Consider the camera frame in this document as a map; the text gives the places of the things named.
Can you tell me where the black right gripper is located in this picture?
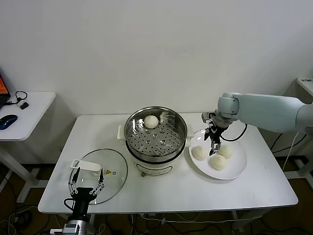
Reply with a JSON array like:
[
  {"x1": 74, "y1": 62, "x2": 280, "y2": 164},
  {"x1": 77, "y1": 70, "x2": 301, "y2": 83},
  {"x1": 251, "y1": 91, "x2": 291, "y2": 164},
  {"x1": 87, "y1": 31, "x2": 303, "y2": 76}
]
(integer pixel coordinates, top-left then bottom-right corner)
[{"x1": 203, "y1": 122, "x2": 227, "y2": 157}]

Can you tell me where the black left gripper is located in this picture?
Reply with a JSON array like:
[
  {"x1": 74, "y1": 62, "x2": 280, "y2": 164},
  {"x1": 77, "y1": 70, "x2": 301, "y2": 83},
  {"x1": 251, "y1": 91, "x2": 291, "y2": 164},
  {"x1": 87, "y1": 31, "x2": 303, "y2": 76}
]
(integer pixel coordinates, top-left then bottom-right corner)
[{"x1": 67, "y1": 166, "x2": 106, "y2": 216}]

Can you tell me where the white steamed baozi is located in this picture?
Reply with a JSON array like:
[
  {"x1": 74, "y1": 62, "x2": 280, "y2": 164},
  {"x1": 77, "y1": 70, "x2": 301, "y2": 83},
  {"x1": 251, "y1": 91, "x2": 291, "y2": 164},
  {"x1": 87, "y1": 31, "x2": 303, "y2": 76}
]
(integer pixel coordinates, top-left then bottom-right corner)
[
  {"x1": 192, "y1": 146, "x2": 208, "y2": 161},
  {"x1": 143, "y1": 115, "x2": 159, "y2": 129},
  {"x1": 208, "y1": 155, "x2": 227, "y2": 171},
  {"x1": 219, "y1": 144, "x2": 233, "y2": 159}
]

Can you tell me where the blue computer mouse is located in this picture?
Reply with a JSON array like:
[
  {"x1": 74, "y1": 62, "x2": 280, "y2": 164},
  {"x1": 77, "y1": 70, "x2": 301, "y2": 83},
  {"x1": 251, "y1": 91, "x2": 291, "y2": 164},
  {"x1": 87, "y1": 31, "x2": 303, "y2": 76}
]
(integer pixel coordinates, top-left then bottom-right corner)
[{"x1": 0, "y1": 114, "x2": 19, "y2": 130}]

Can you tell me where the stainless steel steamer basket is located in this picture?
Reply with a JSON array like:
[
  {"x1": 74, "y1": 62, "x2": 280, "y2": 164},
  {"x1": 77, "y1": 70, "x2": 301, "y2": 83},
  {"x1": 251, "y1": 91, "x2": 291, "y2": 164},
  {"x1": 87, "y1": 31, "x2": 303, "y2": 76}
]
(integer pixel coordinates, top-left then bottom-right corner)
[{"x1": 124, "y1": 106, "x2": 188, "y2": 157}]

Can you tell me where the white round plate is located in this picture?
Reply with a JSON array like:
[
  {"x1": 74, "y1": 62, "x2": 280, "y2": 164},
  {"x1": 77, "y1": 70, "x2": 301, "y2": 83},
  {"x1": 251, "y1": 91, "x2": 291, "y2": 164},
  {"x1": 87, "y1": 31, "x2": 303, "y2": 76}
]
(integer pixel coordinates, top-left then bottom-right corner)
[{"x1": 188, "y1": 129, "x2": 247, "y2": 181}]

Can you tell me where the round glass pot lid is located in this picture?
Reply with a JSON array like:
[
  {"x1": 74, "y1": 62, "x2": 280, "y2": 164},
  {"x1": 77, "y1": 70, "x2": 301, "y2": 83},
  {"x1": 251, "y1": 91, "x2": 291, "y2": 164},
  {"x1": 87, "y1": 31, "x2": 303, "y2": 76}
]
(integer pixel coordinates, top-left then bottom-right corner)
[{"x1": 69, "y1": 148, "x2": 129, "y2": 205}]

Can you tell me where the white electric cooker base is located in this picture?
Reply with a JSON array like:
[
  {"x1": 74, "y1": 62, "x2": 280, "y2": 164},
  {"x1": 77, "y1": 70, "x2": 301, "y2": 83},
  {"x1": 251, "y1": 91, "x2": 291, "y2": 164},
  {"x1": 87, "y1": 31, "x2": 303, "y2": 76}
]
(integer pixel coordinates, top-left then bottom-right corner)
[{"x1": 117, "y1": 124, "x2": 194, "y2": 177}]

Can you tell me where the white side table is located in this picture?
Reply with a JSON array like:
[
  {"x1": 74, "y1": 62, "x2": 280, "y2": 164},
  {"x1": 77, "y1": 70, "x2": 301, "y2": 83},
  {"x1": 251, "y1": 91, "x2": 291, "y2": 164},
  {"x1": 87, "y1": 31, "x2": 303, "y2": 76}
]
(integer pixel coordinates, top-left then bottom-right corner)
[{"x1": 0, "y1": 92, "x2": 57, "y2": 204}]

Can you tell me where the white shelf table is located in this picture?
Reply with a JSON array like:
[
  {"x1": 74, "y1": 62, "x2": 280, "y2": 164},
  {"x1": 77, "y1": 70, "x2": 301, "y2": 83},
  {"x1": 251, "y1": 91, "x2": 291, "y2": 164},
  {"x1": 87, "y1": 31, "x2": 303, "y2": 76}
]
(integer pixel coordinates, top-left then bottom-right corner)
[{"x1": 297, "y1": 78, "x2": 313, "y2": 98}]

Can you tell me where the black laptop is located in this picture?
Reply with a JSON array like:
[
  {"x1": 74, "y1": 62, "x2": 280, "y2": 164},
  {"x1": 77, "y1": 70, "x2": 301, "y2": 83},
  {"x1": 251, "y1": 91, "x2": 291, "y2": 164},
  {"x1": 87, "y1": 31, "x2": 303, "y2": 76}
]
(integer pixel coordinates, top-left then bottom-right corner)
[{"x1": 0, "y1": 66, "x2": 12, "y2": 110}]

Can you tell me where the white lid handle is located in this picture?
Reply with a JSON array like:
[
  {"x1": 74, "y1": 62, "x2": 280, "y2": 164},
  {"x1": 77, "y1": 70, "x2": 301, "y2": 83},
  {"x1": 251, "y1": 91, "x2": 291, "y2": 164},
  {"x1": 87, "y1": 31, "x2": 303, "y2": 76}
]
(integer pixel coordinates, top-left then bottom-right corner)
[{"x1": 69, "y1": 159, "x2": 101, "y2": 172}]

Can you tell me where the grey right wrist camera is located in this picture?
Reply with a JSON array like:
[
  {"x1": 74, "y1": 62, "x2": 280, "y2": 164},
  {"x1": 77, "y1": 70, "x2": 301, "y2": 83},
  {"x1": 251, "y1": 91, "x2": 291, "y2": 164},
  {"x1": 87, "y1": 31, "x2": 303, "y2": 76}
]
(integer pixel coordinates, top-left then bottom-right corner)
[{"x1": 201, "y1": 112, "x2": 216, "y2": 122}]

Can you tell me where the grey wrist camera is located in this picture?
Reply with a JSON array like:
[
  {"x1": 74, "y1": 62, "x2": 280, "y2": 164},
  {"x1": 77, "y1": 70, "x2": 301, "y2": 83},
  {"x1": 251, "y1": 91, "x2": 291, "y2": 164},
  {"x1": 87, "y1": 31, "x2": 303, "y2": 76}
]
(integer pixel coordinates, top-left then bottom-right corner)
[
  {"x1": 201, "y1": 112, "x2": 216, "y2": 122},
  {"x1": 50, "y1": 224, "x2": 80, "y2": 235}
]

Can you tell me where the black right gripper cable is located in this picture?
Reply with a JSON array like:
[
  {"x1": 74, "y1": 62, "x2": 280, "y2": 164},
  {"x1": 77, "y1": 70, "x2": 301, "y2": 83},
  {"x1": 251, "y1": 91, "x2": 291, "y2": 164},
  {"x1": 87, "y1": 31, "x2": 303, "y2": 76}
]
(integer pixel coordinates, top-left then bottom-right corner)
[{"x1": 220, "y1": 123, "x2": 247, "y2": 142}]

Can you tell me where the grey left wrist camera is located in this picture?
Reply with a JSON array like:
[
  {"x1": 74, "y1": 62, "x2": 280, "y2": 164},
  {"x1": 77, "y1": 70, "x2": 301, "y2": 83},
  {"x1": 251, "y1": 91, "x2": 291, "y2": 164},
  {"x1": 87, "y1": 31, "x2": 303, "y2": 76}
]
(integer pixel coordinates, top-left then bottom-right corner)
[{"x1": 50, "y1": 224, "x2": 80, "y2": 235}]

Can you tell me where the black power cable with adapter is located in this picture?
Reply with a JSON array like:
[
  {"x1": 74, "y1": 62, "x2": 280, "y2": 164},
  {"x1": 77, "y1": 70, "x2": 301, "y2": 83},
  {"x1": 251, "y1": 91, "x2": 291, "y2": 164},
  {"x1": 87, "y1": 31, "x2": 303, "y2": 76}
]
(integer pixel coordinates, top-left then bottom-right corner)
[{"x1": 270, "y1": 133, "x2": 308, "y2": 154}]

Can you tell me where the white hanging cable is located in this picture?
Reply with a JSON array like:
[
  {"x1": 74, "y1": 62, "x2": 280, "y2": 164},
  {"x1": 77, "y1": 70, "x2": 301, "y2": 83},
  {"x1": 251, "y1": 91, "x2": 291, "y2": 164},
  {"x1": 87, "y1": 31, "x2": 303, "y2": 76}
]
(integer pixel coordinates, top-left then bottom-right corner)
[{"x1": 283, "y1": 131, "x2": 299, "y2": 172}]

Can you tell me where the black looped earphone cable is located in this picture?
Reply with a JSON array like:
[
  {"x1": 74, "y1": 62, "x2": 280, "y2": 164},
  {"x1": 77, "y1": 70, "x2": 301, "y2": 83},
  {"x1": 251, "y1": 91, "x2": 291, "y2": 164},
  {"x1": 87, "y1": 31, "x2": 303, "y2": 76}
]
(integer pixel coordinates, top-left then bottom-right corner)
[{"x1": 4, "y1": 91, "x2": 28, "y2": 106}]

